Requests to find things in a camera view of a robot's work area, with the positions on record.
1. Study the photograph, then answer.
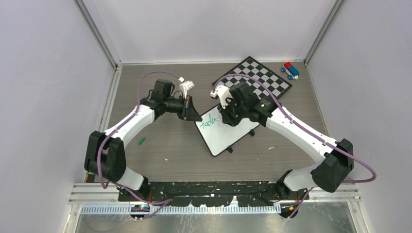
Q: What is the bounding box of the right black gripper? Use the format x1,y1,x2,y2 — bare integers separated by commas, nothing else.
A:
218,96,247,126

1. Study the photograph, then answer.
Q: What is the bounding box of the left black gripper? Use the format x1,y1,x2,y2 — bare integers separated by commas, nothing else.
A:
164,95,203,122

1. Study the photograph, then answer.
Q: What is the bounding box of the small whiteboard with stand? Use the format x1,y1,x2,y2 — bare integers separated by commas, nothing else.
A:
194,105,259,157

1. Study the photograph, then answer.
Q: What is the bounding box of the green marker cap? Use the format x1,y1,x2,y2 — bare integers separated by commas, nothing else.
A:
138,137,146,145

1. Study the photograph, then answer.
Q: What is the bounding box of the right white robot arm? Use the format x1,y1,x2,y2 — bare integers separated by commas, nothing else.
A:
210,82,354,199

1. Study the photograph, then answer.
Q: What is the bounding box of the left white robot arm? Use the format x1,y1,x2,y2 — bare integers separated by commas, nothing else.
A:
84,78,202,201

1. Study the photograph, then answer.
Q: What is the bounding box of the black white checkerboard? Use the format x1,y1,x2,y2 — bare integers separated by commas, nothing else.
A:
217,56,292,99

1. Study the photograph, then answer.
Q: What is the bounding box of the red blue toy car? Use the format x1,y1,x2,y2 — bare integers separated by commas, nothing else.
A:
281,62,300,80

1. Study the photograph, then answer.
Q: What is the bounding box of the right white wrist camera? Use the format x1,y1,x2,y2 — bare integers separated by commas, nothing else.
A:
210,85,232,109

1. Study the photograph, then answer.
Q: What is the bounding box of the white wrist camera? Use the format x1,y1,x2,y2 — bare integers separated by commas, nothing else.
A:
178,77,195,99
210,85,232,109

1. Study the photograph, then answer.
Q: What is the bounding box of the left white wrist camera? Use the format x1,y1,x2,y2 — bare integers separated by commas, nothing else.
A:
178,77,195,99

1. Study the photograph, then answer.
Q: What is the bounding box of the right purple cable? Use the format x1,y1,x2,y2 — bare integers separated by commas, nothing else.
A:
212,73,377,221

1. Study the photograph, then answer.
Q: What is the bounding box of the purple cable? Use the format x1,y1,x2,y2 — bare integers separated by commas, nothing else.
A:
212,73,377,221
96,71,185,220

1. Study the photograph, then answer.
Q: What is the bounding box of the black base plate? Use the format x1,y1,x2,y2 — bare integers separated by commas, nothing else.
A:
118,181,308,207

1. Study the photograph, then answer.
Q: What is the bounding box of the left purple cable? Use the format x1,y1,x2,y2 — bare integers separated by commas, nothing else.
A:
96,71,185,220

